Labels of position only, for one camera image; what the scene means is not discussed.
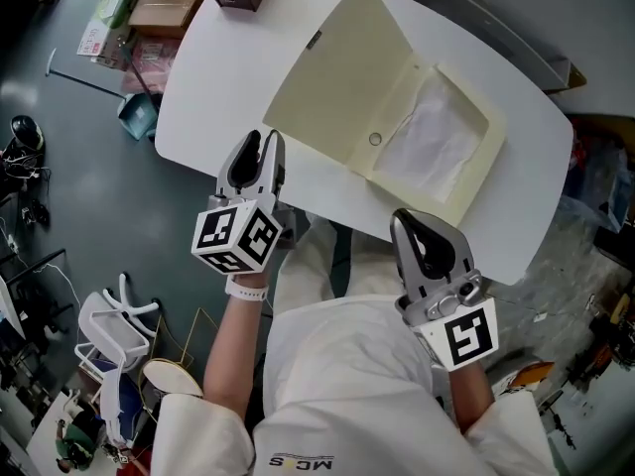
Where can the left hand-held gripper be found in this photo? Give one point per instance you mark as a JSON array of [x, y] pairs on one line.
[[228, 238]]

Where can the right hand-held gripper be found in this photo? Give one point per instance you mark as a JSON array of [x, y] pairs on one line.
[[466, 335]]

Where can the person's right forearm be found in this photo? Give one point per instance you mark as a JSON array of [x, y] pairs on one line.
[[473, 394]]

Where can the person's left forearm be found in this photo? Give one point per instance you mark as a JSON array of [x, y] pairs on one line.
[[233, 355]]

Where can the person's white trousers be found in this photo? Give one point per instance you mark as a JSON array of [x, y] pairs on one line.
[[307, 266]]

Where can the white smartwatch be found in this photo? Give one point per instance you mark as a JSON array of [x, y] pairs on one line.
[[245, 293]]

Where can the white paper sheets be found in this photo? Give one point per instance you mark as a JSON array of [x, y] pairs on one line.
[[431, 137]]

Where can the round white and orange stool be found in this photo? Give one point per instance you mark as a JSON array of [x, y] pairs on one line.
[[526, 372]]

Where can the pink packaging box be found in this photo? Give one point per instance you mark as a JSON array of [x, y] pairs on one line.
[[154, 62]]

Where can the person's white shirt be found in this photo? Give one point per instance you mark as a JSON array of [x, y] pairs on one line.
[[347, 390]]

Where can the large plastic wrapped bundle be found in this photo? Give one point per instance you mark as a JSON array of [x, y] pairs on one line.
[[595, 186]]

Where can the pile of brown cardboard boxes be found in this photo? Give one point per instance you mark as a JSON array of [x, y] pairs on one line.
[[164, 13]]

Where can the white office chair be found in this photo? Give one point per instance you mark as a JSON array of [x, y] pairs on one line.
[[106, 325]]

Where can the green and white printed box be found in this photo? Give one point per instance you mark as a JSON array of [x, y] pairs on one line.
[[106, 23]]

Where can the grey oval device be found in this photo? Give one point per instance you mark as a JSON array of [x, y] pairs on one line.
[[27, 132]]

